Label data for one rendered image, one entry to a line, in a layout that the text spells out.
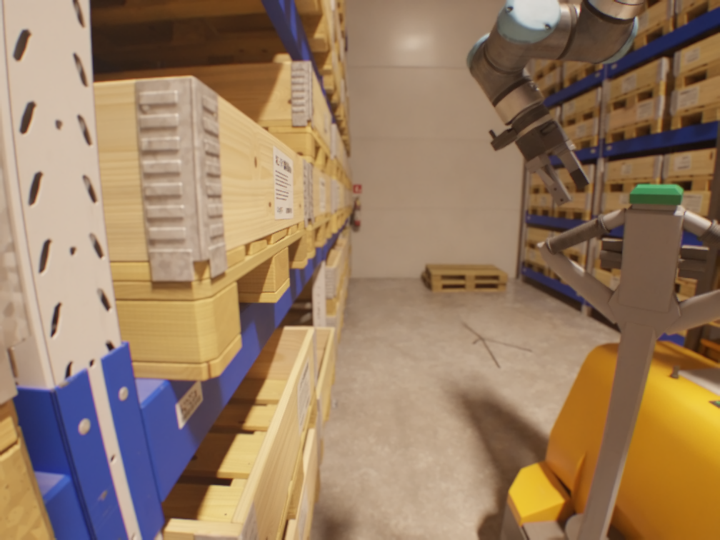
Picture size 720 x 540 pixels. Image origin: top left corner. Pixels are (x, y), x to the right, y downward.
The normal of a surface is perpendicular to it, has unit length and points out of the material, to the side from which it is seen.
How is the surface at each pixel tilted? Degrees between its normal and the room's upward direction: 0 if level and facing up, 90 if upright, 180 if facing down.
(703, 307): 100
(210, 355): 90
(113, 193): 90
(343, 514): 0
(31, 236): 90
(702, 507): 74
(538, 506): 22
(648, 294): 106
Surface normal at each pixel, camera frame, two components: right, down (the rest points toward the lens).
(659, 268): -0.71, 0.40
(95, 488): 1.00, 0.00
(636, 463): -0.96, -0.28
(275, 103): -0.01, 0.19
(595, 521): -0.74, 0.13
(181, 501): 0.00, -0.98
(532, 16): -0.10, -0.03
